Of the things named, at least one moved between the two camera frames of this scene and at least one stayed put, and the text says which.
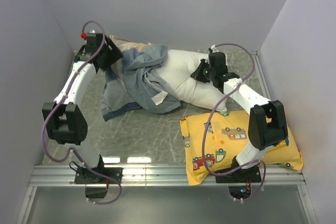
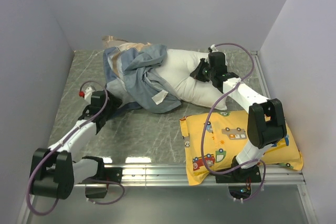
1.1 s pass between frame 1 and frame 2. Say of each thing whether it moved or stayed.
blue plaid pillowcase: stayed
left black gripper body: moved
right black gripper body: stayed
